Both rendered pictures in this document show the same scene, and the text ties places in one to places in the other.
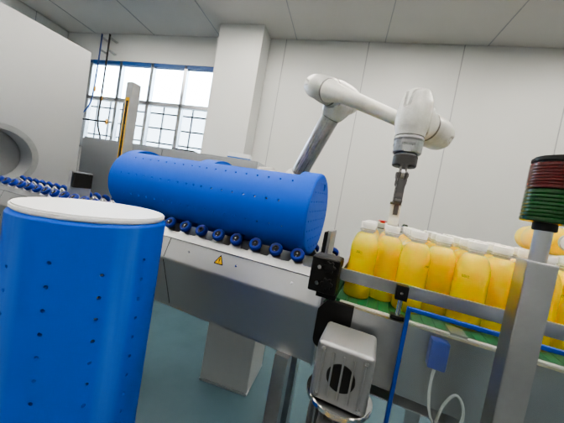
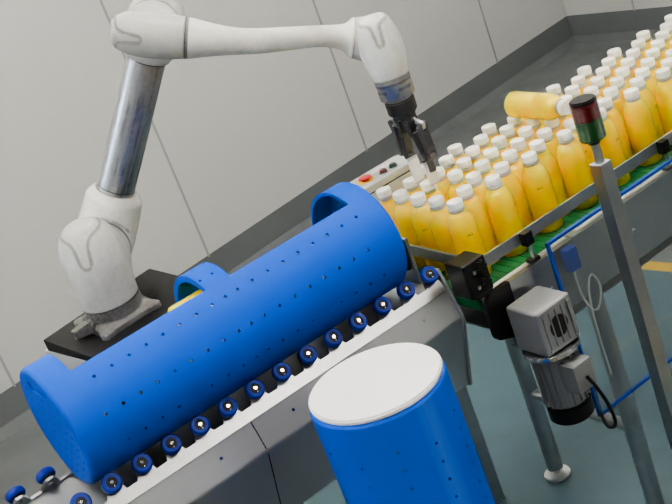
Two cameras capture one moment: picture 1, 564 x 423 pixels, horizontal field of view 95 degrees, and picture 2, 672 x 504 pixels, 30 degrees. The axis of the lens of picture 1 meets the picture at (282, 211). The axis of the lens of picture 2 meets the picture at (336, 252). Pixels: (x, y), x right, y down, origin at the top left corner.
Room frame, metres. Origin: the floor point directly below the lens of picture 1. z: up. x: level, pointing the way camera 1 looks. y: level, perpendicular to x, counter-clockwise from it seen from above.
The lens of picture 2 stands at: (-0.89, 2.05, 2.18)
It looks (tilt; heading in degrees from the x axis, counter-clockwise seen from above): 21 degrees down; 311
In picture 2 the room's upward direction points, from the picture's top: 21 degrees counter-clockwise
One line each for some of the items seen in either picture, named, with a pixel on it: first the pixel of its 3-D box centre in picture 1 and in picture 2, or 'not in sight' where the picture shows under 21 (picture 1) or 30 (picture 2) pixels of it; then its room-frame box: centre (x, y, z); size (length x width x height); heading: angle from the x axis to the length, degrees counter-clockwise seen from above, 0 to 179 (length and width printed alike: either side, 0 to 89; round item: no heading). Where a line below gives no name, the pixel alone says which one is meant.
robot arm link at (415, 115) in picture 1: (415, 115); (380, 44); (0.86, -0.38, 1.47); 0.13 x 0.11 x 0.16; 126
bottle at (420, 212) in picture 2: not in sight; (430, 233); (0.85, -0.29, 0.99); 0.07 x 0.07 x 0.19
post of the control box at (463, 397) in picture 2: not in sight; (446, 359); (1.07, -0.47, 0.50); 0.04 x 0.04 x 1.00; 69
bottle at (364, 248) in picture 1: (362, 261); (467, 241); (0.71, -0.24, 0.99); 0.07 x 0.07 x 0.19
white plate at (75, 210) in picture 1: (96, 210); (375, 382); (0.57, 0.41, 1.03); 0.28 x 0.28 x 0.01
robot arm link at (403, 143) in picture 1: (407, 147); (395, 87); (0.86, -0.37, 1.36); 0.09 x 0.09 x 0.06
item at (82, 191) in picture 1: (80, 186); not in sight; (1.36, 1.07, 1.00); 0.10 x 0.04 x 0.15; 159
